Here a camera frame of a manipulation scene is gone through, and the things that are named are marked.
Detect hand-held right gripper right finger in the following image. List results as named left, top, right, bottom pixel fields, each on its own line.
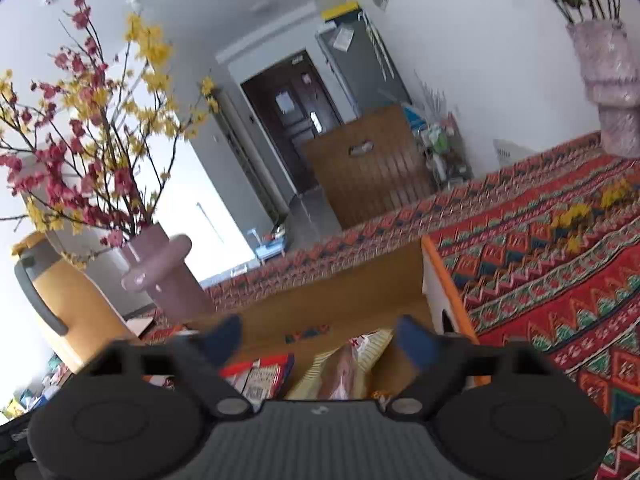
left=387, top=315, right=546, bottom=418

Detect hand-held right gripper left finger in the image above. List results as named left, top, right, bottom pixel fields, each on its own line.
left=107, top=314, right=251, bottom=418

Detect red silver snack packet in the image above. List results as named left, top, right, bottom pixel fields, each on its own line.
left=219, top=354, right=296, bottom=408

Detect stack of cream-edged packets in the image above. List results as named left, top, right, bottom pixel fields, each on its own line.
left=287, top=329, right=396, bottom=401

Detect red cardboard box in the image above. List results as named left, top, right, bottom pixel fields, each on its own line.
left=187, top=235, right=481, bottom=403

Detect small blue cart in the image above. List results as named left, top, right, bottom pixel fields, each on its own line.
left=247, top=225, right=288, bottom=266

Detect patterned red tablecloth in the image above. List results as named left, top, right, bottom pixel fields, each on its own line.
left=140, top=130, right=640, bottom=480

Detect yellow thermos jug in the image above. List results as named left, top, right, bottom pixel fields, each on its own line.
left=12, top=232, right=138, bottom=373

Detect wooden chair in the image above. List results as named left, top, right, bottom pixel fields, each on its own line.
left=302, top=105, right=438, bottom=231

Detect storage rack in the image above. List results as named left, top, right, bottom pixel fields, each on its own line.
left=407, top=102, right=473, bottom=191

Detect dark entrance door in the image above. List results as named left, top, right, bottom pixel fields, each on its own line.
left=240, top=50, right=346, bottom=196

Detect fallen yellow petals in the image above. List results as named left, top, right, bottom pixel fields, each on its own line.
left=550, top=177, right=636, bottom=256

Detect white heater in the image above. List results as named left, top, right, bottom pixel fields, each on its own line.
left=492, top=139, right=541, bottom=166

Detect white pampas grass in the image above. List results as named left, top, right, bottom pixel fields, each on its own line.
left=412, top=72, right=451, bottom=116

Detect grey refrigerator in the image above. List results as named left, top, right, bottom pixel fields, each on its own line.
left=315, top=12, right=413, bottom=121

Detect white umbrella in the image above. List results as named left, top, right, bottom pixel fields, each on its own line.
left=365, top=15, right=401, bottom=81

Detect pink and yellow blossom branches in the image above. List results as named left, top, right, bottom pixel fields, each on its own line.
left=0, top=0, right=221, bottom=261

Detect pink textured vase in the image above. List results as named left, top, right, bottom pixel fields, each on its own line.
left=565, top=20, right=640, bottom=158

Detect yellow box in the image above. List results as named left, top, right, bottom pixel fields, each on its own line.
left=320, top=1, right=362, bottom=22

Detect pink ring-shaped vase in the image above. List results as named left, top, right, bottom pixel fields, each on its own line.
left=120, top=224, right=217, bottom=322

